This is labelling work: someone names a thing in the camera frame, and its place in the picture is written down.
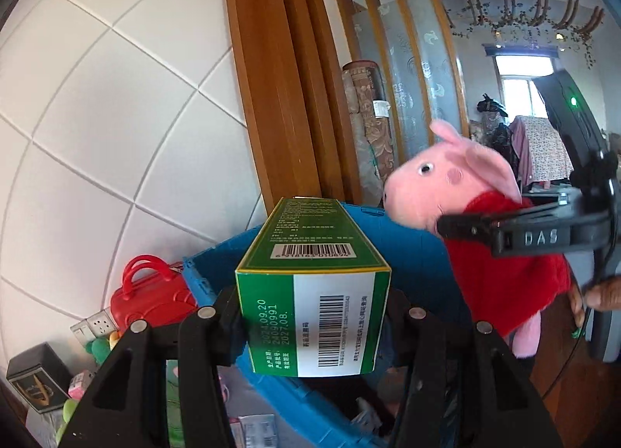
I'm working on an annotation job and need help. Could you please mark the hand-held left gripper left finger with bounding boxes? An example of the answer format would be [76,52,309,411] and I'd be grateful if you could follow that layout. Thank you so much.
[57,284,253,448]

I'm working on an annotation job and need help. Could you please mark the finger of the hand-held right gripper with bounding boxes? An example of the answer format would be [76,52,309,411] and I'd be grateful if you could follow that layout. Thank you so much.
[521,187,583,209]
[435,211,505,241]

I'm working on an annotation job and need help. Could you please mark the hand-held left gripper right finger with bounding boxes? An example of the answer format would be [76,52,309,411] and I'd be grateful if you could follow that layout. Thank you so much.
[388,289,564,448]

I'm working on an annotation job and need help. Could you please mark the pig plush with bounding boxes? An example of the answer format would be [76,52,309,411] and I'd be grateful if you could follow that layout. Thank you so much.
[383,119,573,359]

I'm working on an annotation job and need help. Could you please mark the blue plastic crate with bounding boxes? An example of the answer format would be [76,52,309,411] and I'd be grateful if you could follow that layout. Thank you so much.
[182,201,474,448]

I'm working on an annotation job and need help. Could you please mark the green medicine box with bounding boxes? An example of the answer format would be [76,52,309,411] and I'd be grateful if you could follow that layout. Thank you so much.
[235,196,392,377]

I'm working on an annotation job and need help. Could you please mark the person's right hand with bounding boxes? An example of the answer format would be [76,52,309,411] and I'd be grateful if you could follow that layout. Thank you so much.
[567,277,621,329]

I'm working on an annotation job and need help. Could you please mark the floral cloth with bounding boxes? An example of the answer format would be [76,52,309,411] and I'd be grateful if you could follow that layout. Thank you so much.
[509,115,576,185]

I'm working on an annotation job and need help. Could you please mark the red toy suitcase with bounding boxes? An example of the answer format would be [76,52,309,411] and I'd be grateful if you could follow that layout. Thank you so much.
[111,255,197,332]

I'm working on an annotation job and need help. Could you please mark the black bag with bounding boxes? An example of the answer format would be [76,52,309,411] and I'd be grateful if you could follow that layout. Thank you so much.
[474,94,521,173]

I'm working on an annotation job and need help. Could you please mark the window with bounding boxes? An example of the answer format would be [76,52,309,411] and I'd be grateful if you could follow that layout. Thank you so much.
[499,74,550,123]

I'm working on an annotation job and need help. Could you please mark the white medicine sachets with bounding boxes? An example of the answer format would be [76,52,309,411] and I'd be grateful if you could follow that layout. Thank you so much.
[228,413,281,448]

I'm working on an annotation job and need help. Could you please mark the green and yellow duck plush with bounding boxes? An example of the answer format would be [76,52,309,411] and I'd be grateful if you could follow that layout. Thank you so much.
[85,332,118,364]

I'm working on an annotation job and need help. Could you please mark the rolled patterned carpet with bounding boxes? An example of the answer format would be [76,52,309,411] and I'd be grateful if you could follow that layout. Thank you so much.
[342,60,399,209]

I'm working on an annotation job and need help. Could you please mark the pink tissue box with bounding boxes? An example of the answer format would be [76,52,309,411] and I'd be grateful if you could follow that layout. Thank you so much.
[68,369,98,399]

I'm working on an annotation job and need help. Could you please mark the hanging vine decoration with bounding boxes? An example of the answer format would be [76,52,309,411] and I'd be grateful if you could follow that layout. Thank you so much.
[446,0,607,68]

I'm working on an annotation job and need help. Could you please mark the wooden slatted partition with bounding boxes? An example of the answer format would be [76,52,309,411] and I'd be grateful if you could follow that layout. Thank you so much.
[327,0,472,209]

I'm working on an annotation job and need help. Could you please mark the dark tea box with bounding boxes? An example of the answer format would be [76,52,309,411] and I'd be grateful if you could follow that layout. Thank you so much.
[6,342,73,414]

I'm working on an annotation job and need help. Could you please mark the wooden pillar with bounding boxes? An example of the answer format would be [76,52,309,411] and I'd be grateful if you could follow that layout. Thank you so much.
[222,0,364,217]

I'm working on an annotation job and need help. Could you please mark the white wall socket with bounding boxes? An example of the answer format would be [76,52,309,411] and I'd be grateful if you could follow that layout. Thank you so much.
[86,311,117,338]

